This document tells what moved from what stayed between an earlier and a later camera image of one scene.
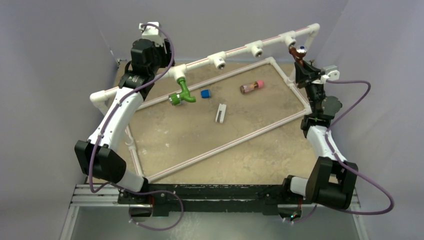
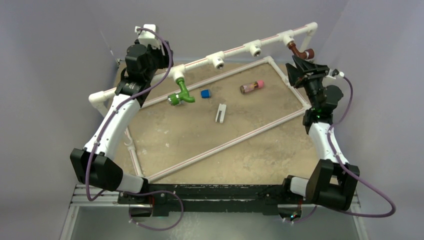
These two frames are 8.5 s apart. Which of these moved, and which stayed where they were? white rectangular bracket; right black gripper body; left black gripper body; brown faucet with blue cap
Moved: brown faucet with blue cap
Stayed: white rectangular bracket; right black gripper body; left black gripper body
